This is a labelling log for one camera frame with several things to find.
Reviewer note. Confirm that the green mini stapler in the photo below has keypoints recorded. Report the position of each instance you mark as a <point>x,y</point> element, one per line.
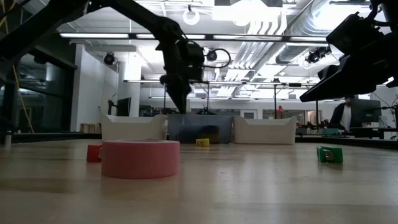
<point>331,155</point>

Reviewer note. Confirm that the wooden crate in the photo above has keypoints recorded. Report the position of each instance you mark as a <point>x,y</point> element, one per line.
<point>90,128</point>

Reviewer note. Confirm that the yellow mini stapler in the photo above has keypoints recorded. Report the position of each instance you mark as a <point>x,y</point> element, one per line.
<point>202,142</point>

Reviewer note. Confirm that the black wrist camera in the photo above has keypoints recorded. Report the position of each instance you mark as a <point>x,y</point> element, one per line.
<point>354,34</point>
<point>196,62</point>

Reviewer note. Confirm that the person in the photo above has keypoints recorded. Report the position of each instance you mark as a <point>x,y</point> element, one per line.
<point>337,116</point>

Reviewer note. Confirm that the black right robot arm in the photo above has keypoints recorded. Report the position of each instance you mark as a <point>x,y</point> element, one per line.
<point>388,12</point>

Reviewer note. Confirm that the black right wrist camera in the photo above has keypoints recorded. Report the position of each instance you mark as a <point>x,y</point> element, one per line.
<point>354,34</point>

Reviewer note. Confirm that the pink tape roll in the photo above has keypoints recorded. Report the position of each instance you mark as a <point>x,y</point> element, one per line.
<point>140,160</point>

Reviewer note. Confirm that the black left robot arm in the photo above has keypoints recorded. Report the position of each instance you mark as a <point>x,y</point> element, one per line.
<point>140,15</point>

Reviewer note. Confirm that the grey translucent plastic bin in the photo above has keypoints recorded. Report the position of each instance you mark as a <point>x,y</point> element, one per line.
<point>186,130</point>

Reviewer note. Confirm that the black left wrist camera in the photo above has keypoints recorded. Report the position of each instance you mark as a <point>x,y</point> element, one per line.
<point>196,62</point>

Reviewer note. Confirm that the red bottle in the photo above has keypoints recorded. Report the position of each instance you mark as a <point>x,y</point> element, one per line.
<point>280,112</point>

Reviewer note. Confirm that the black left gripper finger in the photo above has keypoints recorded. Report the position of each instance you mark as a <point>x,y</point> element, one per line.
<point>184,98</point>
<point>175,93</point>

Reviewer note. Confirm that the black computer monitor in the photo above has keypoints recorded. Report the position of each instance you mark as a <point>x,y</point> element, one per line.
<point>365,110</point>
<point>123,106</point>

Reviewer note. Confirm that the black ceiling camera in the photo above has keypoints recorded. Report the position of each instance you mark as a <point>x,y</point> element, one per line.
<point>315,56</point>
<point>109,58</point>

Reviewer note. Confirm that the black aluminium table frame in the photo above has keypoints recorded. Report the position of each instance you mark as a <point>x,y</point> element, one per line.
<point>357,142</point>

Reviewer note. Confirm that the white plastic bin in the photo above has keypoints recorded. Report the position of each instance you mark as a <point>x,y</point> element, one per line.
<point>133,129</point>
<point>264,132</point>

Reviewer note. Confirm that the red mini stapler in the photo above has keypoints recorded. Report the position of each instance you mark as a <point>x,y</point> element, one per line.
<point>93,153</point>

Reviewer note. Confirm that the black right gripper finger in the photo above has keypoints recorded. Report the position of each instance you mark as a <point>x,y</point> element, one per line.
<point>357,77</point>
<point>326,71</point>

